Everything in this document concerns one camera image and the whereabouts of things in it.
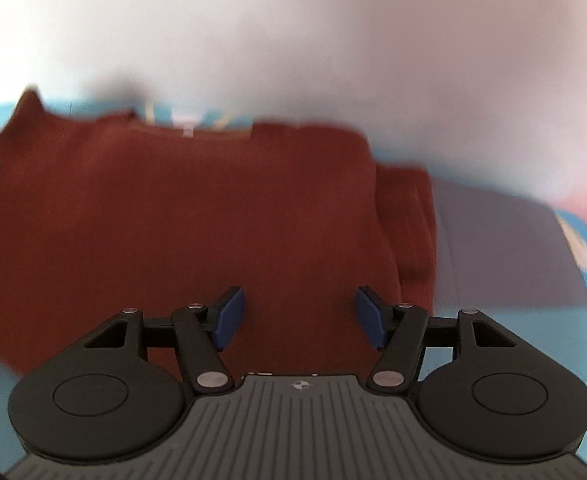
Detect blue grey patterned bed sheet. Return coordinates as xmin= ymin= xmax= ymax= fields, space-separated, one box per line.
xmin=0 ymin=107 xmax=587 ymax=479

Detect dark red knit sweater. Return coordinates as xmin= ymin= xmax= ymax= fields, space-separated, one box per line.
xmin=0 ymin=90 xmax=435 ymax=376

